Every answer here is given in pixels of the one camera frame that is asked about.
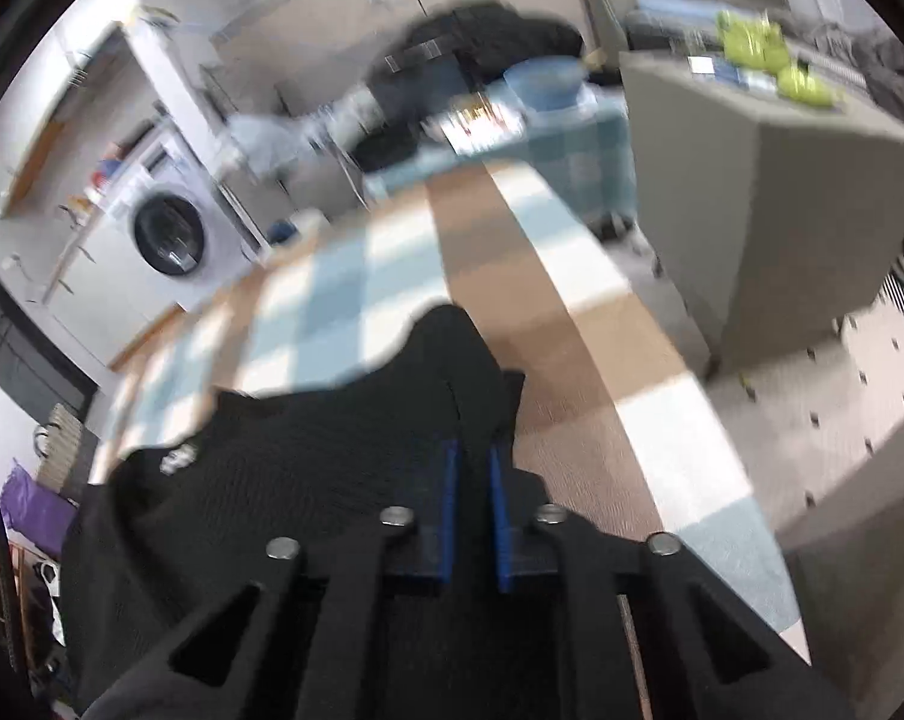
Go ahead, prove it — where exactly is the woven basket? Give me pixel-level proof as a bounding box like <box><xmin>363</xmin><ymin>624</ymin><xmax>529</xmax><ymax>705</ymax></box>
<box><xmin>35</xmin><ymin>403</ymin><xmax>85</xmax><ymax>496</ymax></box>

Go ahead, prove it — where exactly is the white washing machine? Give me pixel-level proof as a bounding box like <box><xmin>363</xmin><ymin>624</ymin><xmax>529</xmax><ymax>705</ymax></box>
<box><xmin>69</xmin><ymin>120</ymin><xmax>265</xmax><ymax>312</ymax></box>

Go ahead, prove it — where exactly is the grey cabinet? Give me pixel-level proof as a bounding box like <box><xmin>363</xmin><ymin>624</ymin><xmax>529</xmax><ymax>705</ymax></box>
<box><xmin>618</xmin><ymin>49</ymin><xmax>904</xmax><ymax>376</ymax></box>

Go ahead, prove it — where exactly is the grey blanket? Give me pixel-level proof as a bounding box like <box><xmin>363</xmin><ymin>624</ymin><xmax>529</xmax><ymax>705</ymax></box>
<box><xmin>812</xmin><ymin>22</ymin><xmax>904</xmax><ymax>136</ymax></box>

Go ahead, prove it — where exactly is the small green plush toy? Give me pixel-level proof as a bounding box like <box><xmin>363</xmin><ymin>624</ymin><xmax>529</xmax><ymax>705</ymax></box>
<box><xmin>774</xmin><ymin>64</ymin><xmax>845</xmax><ymax>110</ymax></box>

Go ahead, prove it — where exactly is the beige sofa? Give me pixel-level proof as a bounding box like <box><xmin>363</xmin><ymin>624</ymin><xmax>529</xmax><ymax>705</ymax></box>
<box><xmin>197</xmin><ymin>0</ymin><xmax>595</xmax><ymax>196</ymax></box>

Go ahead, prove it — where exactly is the grey clothes pile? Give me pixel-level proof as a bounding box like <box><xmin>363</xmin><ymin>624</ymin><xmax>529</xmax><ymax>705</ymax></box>
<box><xmin>223</xmin><ymin>86</ymin><xmax>393</xmax><ymax>173</ymax></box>

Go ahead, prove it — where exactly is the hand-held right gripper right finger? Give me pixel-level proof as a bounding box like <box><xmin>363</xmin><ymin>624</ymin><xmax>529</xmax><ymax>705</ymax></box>
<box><xmin>489</xmin><ymin>446</ymin><xmax>858</xmax><ymax>720</ymax></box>

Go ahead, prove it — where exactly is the black plastic tray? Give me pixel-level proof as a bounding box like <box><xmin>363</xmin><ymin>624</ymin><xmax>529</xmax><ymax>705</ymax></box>
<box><xmin>354</xmin><ymin>131</ymin><xmax>430</xmax><ymax>173</ymax></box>

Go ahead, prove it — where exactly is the blue pillow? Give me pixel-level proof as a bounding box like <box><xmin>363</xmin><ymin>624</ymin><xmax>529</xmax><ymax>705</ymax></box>
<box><xmin>636</xmin><ymin>0</ymin><xmax>731</xmax><ymax>20</ymax></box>

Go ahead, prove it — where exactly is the beige box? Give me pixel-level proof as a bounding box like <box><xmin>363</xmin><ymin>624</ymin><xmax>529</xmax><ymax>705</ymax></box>
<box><xmin>782</xmin><ymin>491</ymin><xmax>904</xmax><ymax>720</ymax></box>

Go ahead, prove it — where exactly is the checked tablecloth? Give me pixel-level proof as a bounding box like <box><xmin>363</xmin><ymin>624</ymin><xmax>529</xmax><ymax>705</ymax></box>
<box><xmin>88</xmin><ymin>90</ymin><xmax>809</xmax><ymax>661</ymax></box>

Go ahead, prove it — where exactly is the patterned beige rug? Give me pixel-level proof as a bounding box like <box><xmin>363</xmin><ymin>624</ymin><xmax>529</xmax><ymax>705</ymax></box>
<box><xmin>707</xmin><ymin>292</ymin><xmax>904</xmax><ymax>541</ymax></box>

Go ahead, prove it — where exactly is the black jacket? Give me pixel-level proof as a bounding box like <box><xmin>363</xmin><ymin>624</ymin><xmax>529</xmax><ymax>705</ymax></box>
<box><xmin>366</xmin><ymin>4</ymin><xmax>584</xmax><ymax>91</ymax></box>

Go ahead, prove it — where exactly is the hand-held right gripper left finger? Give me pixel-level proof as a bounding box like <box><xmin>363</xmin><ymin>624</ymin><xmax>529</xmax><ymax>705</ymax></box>
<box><xmin>84</xmin><ymin>442</ymin><xmax>460</xmax><ymax>720</ymax></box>

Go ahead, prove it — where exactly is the purple bag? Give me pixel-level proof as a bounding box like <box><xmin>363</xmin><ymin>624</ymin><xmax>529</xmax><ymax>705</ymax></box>
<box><xmin>2</xmin><ymin>465</ymin><xmax>78</xmax><ymax>541</ymax></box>

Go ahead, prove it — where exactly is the black framed door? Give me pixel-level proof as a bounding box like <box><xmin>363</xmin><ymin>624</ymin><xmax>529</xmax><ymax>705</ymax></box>
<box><xmin>0</xmin><ymin>240</ymin><xmax>97</xmax><ymax>421</ymax></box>

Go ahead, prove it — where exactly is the food plate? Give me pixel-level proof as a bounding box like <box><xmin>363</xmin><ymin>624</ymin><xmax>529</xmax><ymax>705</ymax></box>
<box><xmin>437</xmin><ymin>101</ymin><xmax>528</xmax><ymax>151</ymax></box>

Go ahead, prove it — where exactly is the blue bowl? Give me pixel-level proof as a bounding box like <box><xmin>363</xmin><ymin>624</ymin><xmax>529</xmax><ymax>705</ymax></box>
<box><xmin>501</xmin><ymin>56</ymin><xmax>588</xmax><ymax>110</ymax></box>

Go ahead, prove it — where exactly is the black knitted sweater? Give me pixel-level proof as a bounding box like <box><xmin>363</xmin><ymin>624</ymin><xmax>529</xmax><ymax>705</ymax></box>
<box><xmin>58</xmin><ymin>304</ymin><xmax>618</xmax><ymax>720</ymax></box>

